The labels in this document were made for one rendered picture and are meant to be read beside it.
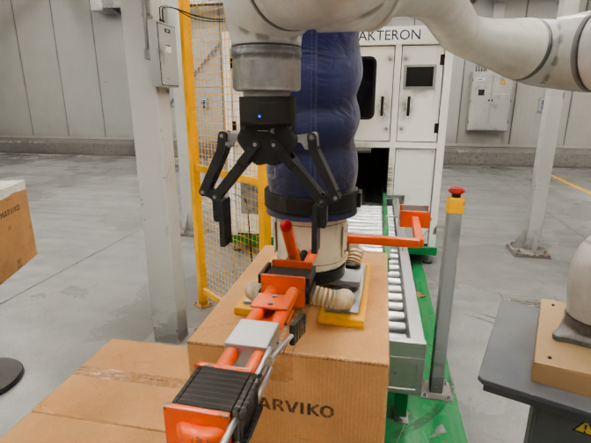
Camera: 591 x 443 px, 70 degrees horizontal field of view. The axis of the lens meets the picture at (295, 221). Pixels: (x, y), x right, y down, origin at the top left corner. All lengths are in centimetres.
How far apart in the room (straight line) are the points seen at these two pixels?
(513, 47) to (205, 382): 67
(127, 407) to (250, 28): 116
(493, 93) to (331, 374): 957
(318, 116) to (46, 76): 1265
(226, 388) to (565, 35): 74
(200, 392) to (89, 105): 1227
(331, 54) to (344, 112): 12
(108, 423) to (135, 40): 171
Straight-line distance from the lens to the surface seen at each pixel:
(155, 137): 234
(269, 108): 55
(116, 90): 1220
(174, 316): 262
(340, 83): 91
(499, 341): 138
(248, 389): 51
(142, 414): 141
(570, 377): 123
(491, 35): 77
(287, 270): 83
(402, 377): 164
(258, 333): 63
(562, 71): 86
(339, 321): 93
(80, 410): 149
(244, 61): 56
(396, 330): 179
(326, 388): 88
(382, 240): 107
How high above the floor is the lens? 141
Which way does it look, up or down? 16 degrees down
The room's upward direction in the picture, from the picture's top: straight up
